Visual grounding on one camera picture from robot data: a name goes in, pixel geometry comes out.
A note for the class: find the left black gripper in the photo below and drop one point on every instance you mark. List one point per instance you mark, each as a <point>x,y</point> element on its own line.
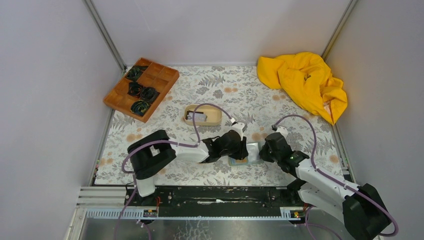
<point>242,152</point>

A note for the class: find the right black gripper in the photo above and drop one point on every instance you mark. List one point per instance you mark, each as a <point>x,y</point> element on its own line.
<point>263,153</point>

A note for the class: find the green card holder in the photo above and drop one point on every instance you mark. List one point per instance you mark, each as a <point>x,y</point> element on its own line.
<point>253,150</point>

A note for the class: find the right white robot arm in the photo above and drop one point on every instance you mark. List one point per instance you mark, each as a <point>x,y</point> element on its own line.
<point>358,207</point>

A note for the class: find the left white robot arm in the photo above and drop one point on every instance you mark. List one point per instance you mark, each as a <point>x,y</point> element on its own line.
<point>151,154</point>

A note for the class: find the beige oval tray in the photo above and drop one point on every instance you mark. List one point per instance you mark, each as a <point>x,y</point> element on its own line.
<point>214,115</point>

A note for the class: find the floral table mat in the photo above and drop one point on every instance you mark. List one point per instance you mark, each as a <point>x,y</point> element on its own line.
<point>238,91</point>

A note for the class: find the yellow cloth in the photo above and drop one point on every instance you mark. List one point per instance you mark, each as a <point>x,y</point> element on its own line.
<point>308,81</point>

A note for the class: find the orange compartment tray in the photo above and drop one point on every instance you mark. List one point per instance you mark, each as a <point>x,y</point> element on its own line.
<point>142,89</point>

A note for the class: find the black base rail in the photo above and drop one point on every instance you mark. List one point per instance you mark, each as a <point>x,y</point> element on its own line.
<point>219,201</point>

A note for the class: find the left aluminium frame post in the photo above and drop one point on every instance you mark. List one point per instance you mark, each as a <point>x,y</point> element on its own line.
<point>92,10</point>

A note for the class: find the aluminium frame post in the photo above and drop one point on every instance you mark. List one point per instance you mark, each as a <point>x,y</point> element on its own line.
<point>339,28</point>
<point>92,10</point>

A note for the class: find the right aluminium frame post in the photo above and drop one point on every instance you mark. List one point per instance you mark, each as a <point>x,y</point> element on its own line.
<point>339,28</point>

